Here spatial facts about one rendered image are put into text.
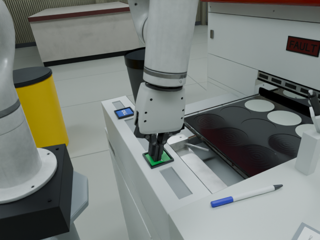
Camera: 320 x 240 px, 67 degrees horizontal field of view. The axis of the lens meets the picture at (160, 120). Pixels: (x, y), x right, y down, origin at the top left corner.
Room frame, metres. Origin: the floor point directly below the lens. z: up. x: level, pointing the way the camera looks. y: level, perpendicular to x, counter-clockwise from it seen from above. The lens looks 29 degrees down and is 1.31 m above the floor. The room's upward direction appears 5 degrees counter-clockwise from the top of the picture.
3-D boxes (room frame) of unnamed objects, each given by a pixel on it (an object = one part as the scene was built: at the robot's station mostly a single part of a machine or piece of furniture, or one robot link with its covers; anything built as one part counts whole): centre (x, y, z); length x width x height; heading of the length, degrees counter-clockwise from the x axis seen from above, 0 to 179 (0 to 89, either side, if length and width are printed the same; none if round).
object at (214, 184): (0.52, -0.06, 0.87); 0.36 x 0.08 x 0.03; 22
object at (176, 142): (0.59, -0.03, 0.89); 0.08 x 0.03 x 0.03; 112
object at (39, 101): (2.01, 1.12, 0.37); 0.47 x 0.47 x 0.74
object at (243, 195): (0.30, -0.14, 0.97); 0.14 x 0.01 x 0.01; 102
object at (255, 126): (0.63, -0.30, 0.90); 0.34 x 0.34 x 0.01; 22
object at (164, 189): (0.56, 0.06, 0.89); 0.55 x 0.09 x 0.14; 22
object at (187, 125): (0.57, -0.13, 0.90); 0.38 x 0.01 x 0.01; 22
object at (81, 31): (6.46, 1.56, 0.48); 2.64 x 2.07 x 0.96; 13
